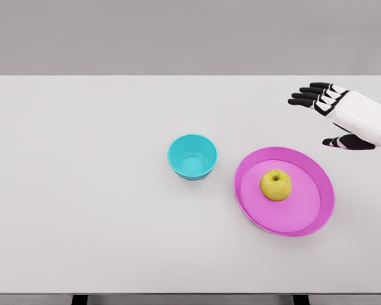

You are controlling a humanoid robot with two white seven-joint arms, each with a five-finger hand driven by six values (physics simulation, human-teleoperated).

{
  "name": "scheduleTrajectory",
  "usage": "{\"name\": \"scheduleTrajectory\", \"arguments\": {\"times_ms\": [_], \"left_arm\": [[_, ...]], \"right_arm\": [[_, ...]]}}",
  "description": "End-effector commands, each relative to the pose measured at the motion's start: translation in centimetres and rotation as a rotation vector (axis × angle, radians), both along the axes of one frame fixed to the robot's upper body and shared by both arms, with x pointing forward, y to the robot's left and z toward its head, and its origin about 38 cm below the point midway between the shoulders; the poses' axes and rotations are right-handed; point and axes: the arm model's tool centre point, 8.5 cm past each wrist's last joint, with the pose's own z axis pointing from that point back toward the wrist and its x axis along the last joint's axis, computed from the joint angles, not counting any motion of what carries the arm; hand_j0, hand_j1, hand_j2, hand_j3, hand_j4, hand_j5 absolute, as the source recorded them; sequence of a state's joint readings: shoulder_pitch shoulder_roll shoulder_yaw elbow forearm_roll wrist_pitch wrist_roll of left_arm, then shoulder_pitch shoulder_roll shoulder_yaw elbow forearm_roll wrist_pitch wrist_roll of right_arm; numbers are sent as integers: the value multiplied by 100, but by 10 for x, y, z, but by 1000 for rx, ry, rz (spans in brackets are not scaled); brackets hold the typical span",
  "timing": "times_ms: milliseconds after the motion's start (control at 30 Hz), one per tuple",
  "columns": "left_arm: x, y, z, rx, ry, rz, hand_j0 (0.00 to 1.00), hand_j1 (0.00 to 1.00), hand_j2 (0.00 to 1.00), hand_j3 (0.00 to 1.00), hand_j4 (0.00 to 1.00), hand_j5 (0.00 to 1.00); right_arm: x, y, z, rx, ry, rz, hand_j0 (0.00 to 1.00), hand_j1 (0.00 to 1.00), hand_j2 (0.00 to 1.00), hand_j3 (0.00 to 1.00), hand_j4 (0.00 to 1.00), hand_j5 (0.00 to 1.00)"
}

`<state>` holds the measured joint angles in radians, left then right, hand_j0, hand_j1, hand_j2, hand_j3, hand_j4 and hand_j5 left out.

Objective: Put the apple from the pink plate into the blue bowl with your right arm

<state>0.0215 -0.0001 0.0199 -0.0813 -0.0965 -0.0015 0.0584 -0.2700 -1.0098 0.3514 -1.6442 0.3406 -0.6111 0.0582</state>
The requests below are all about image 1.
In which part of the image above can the pink plate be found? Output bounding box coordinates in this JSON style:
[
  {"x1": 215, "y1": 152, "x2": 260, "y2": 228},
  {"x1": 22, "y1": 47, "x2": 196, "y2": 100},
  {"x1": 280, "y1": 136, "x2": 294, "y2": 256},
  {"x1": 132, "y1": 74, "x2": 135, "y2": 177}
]
[{"x1": 233, "y1": 146, "x2": 335, "y2": 238}]

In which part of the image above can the yellow-green apple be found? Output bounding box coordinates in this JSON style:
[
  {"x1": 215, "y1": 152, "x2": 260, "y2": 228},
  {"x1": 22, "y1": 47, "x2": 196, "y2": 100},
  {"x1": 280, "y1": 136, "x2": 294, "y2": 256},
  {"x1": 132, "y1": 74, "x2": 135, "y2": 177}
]
[{"x1": 260, "y1": 169, "x2": 293, "y2": 202}]

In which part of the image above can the blue bowl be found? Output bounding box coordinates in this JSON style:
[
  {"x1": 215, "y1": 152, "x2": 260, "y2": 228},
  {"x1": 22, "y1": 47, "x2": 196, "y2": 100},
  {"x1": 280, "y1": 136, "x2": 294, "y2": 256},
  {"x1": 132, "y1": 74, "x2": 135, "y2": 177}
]
[{"x1": 167, "y1": 133, "x2": 218, "y2": 182}]

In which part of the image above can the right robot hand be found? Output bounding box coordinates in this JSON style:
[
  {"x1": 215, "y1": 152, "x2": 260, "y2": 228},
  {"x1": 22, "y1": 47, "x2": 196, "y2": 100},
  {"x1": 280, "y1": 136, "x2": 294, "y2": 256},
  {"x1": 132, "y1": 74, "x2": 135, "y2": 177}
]
[{"x1": 288, "y1": 82, "x2": 381, "y2": 151}]

